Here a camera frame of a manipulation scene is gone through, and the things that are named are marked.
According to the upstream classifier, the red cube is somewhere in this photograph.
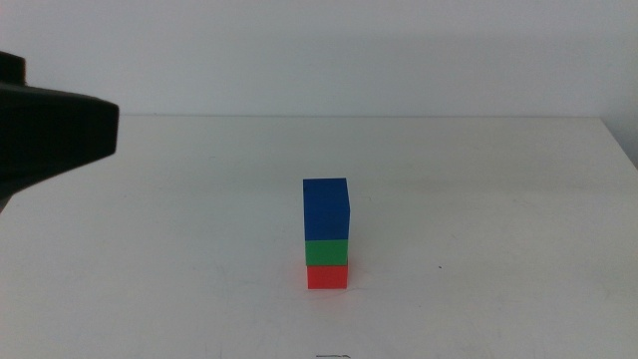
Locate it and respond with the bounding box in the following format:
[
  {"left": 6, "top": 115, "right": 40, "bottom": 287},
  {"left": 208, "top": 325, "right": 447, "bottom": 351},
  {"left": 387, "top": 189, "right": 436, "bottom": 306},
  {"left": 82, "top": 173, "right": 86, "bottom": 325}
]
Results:
[{"left": 306, "top": 264, "right": 349, "bottom": 291}]

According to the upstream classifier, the green cube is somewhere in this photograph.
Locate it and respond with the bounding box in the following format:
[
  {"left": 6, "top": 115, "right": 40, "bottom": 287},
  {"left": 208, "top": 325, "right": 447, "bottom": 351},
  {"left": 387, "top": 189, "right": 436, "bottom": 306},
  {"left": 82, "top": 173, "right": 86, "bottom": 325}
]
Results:
[{"left": 304, "top": 238, "right": 349, "bottom": 267}]

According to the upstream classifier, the blue cube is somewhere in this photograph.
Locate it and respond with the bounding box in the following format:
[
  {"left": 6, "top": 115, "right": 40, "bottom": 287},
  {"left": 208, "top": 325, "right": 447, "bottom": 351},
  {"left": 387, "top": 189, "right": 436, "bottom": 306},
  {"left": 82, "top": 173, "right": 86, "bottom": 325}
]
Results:
[{"left": 302, "top": 178, "right": 351, "bottom": 242}]

